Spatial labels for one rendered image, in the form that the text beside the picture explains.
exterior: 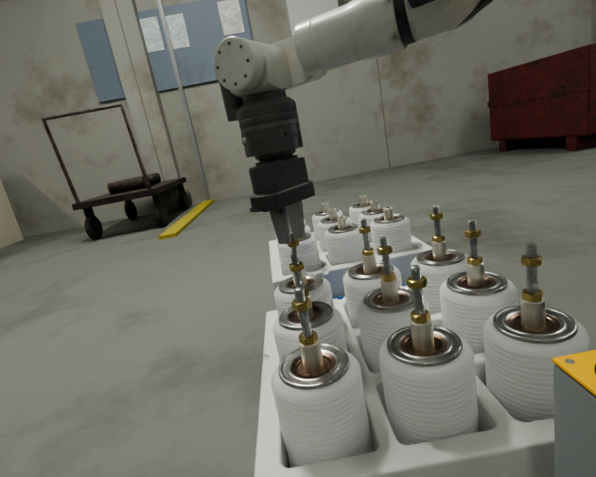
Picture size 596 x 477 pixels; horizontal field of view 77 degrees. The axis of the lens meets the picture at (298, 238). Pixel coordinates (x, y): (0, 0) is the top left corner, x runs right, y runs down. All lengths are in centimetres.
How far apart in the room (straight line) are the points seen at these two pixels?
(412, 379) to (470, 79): 437
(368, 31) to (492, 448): 45
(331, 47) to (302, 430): 43
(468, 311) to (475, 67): 426
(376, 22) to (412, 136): 392
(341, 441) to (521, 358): 19
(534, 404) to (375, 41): 43
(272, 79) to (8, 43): 451
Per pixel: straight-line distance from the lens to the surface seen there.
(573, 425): 32
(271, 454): 44
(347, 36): 51
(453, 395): 42
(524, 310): 46
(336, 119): 420
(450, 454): 42
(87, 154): 460
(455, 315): 55
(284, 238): 58
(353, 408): 41
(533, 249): 44
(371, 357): 54
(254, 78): 53
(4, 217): 474
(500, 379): 47
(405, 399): 42
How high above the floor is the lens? 48
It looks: 15 degrees down
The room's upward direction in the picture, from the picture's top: 11 degrees counter-clockwise
